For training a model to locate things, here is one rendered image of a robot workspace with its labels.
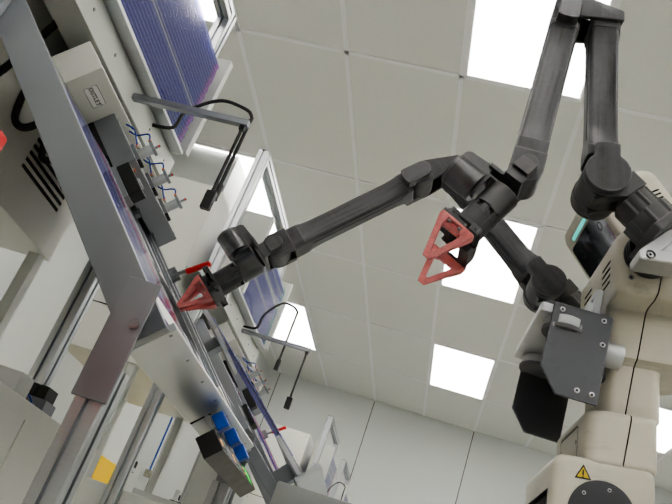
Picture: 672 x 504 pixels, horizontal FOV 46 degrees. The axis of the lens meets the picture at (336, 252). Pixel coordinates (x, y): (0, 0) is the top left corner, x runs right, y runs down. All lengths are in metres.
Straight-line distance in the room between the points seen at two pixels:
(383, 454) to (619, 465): 8.01
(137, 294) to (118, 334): 0.06
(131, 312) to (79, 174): 0.28
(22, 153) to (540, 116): 1.10
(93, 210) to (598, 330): 0.84
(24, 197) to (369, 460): 7.71
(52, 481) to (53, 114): 0.59
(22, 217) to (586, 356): 1.25
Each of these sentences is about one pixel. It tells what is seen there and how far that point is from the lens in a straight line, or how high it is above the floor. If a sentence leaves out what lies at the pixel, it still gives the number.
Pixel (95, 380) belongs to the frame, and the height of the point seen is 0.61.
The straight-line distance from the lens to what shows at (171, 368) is 1.21.
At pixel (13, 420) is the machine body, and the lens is 1.48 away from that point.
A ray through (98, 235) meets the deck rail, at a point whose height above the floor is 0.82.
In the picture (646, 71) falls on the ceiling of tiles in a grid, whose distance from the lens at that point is 3.80.
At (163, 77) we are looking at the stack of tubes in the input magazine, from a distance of 1.93.
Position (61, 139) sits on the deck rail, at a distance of 1.30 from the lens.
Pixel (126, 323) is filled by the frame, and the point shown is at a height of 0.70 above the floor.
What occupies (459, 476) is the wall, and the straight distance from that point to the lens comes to 9.28.
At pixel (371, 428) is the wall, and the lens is 9.38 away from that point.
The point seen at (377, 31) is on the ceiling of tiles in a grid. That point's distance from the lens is 3.94.
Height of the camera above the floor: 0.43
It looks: 25 degrees up
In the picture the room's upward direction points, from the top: 21 degrees clockwise
